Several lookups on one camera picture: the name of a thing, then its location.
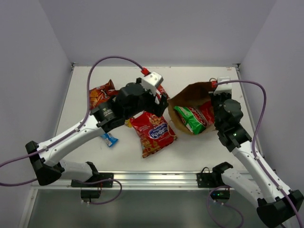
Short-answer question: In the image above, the dark red white snack bag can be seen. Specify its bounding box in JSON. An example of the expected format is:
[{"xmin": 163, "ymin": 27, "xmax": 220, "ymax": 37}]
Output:
[{"xmin": 156, "ymin": 85, "xmax": 170, "ymax": 101}]

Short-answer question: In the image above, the red snack bag with vegetables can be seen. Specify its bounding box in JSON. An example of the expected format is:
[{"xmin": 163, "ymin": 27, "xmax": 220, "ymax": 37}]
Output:
[{"xmin": 199, "ymin": 101, "xmax": 215, "ymax": 125}]

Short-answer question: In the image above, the brown paper bag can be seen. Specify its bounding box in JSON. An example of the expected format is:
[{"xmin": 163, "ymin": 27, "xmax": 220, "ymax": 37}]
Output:
[{"xmin": 168, "ymin": 81, "xmax": 214, "ymax": 136}]

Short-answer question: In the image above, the yellow M&M's candy packet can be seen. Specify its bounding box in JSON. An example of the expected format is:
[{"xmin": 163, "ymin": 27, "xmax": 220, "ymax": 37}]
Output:
[{"xmin": 124, "ymin": 119, "xmax": 132, "ymax": 128}]

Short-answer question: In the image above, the green white Chuba snack bag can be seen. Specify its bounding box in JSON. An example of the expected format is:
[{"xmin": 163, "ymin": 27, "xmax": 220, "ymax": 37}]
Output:
[{"xmin": 174, "ymin": 106, "xmax": 208, "ymax": 135}]

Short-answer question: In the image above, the red candy bag blue label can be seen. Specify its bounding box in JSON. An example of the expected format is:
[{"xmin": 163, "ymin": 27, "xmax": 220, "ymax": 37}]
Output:
[{"xmin": 130, "ymin": 112, "xmax": 177, "ymax": 158}]

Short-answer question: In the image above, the orange Doritos chip bag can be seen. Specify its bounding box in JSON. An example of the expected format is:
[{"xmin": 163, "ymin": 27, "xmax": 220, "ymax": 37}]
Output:
[{"xmin": 89, "ymin": 79, "xmax": 119, "ymax": 110}]

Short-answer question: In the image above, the blue white candy bar wrapper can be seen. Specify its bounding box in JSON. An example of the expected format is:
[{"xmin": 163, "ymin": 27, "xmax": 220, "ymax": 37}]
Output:
[{"xmin": 100, "ymin": 133, "xmax": 118, "ymax": 147}]

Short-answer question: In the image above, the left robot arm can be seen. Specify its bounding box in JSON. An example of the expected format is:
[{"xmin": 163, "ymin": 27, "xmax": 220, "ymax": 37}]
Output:
[{"xmin": 26, "ymin": 83, "xmax": 168, "ymax": 187}]

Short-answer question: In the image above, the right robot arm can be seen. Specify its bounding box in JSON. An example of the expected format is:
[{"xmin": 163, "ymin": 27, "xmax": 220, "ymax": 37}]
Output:
[{"xmin": 209, "ymin": 92, "xmax": 304, "ymax": 228}]

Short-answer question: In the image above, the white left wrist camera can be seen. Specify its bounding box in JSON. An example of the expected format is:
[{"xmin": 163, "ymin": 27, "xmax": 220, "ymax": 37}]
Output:
[{"xmin": 140, "ymin": 72, "xmax": 163, "ymax": 96}]

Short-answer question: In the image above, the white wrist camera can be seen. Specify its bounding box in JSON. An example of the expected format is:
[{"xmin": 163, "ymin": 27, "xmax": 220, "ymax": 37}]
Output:
[
  {"xmin": 211, "ymin": 76, "xmax": 232, "ymax": 95},
  {"xmin": 140, "ymin": 72, "xmax": 163, "ymax": 96}
]

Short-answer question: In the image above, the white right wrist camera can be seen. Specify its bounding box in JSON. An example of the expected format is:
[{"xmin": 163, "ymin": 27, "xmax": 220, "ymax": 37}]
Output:
[{"xmin": 211, "ymin": 76, "xmax": 232, "ymax": 95}]

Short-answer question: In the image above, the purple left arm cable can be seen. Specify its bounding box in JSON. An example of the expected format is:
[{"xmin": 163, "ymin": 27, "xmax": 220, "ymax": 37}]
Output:
[{"xmin": 0, "ymin": 56, "xmax": 150, "ymax": 205}]

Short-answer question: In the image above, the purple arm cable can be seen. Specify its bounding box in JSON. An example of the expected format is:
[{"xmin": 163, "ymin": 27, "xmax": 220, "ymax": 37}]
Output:
[
  {"xmin": 207, "ymin": 80, "xmax": 304, "ymax": 228},
  {"xmin": 0, "ymin": 56, "xmax": 150, "ymax": 205}
]

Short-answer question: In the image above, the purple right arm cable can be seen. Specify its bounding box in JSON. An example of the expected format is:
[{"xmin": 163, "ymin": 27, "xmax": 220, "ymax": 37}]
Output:
[{"xmin": 207, "ymin": 80, "xmax": 304, "ymax": 228}]

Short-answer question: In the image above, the aluminium mounting rail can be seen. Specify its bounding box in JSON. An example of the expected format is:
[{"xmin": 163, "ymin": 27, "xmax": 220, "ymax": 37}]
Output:
[{"xmin": 32, "ymin": 171, "xmax": 259, "ymax": 190}]

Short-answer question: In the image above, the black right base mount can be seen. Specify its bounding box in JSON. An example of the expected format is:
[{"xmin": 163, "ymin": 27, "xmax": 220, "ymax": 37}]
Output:
[{"xmin": 196, "ymin": 167, "xmax": 230, "ymax": 203}]

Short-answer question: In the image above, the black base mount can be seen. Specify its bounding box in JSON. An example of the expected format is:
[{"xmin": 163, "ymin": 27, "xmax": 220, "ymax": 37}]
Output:
[
  {"xmin": 71, "ymin": 172, "xmax": 114, "ymax": 202},
  {"xmin": 196, "ymin": 167, "xmax": 230, "ymax": 203}
]

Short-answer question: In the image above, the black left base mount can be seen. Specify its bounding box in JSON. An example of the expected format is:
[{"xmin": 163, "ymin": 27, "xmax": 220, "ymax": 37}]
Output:
[{"xmin": 71, "ymin": 172, "xmax": 114, "ymax": 202}]

